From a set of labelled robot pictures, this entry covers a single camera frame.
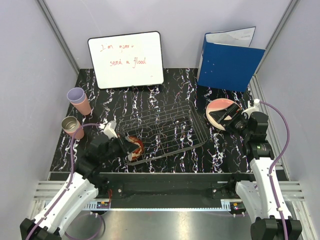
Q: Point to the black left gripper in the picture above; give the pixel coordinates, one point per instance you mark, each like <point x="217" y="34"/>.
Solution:
<point x="125" y="146"/>

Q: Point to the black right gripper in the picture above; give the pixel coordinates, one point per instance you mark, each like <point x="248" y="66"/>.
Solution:
<point x="235" y="113"/>

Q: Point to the red floral bowl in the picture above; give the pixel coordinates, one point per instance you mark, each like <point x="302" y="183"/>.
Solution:
<point x="139" y="151"/>

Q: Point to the pink and beige plate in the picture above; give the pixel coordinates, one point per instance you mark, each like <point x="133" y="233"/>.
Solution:
<point x="217" y="105"/>

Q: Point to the grey wire dish rack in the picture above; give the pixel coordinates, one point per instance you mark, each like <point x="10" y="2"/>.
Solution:
<point x="163" y="131"/>

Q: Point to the pink cup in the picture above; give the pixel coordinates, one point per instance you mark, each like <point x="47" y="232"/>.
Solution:
<point x="76" y="132"/>
<point x="83" y="107"/>

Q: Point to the lilac cup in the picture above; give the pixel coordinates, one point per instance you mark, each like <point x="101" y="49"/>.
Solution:
<point x="76" y="95"/>

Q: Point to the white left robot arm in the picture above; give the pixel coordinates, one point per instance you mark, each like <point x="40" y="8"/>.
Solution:
<point x="82" y="186"/>

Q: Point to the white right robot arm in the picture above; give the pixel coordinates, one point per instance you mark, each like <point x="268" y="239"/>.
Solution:
<point x="262" y="199"/>

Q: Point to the whiteboard with red writing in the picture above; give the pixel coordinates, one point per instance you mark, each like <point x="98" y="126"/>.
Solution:
<point x="128" y="60"/>

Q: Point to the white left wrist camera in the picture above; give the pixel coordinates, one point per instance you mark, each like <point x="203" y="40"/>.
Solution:
<point x="109" y="129"/>

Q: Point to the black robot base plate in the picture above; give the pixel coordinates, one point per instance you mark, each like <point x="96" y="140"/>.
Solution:
<point x="170" y="190"/>

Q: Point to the blue ring binder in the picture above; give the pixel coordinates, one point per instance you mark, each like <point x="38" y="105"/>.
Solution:
<point x="227" y="60"/>

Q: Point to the grey cable duct rail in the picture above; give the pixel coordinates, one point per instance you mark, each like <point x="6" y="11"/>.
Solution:
<point x="97" y="206"/>

